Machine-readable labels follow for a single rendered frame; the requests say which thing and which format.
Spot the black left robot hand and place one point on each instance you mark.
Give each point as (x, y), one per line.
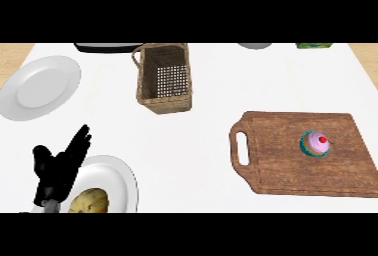
(58, 173)

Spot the pink frosted cupcake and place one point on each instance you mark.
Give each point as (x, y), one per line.
(316, 143)

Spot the grey round object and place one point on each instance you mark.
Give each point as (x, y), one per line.
(254, 45)

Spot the white plate with potato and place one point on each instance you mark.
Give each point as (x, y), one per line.
(111, 180)

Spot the yellow-brown potato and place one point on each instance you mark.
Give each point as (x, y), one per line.
(89, 201)

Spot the brown wicker basket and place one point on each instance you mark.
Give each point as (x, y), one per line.
(164, 78)

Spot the green box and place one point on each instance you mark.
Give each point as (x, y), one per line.
(313, 45)

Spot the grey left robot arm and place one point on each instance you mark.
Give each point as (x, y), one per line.
(50, 206)

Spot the brown wooden cutting board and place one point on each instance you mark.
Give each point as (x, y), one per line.
(304, 156)

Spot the white empty plate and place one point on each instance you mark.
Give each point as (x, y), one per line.
(38, 87)

